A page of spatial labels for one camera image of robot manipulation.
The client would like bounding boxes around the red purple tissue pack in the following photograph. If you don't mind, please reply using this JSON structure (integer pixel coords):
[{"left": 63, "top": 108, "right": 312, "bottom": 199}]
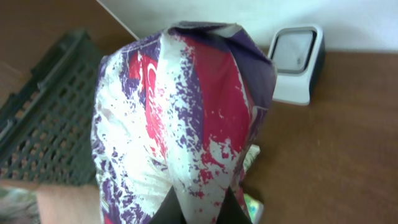
[{"left": 91, "top": 22, "right": 277, "bottom": 223}]

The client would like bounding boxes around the white tube gold cap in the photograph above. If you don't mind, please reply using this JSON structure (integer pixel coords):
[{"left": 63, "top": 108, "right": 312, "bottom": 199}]
[{"left": 243, "top": 144, "right": 261, "bottom": 172}]

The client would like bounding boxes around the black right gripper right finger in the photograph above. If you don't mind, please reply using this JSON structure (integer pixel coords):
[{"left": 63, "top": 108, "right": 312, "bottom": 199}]
[{"left": 216, "top": 187, "right": 251, "bottom": 224}]

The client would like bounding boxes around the small green tissue packet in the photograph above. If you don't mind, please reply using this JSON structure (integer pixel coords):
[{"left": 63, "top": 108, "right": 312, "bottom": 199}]
[{"left": 244, "top": 194, "right": 264, "bottom": 224}]

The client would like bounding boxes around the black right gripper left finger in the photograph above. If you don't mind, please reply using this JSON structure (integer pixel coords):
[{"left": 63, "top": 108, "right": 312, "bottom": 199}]
[{"left": 149, "top": 187, "right": 186, "bottom": 224}]

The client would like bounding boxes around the white barcode scanner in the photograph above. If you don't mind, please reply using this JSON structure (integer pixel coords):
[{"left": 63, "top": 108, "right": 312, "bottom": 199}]
[{"left": 268, "top": 24, "right": 325, "bottom": 106}]

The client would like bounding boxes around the dark grey plastic basket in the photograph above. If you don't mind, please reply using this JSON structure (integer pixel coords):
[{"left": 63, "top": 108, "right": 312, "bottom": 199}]
[{"left": 1, "top": 29, "right": 103, "bottom": 185}]

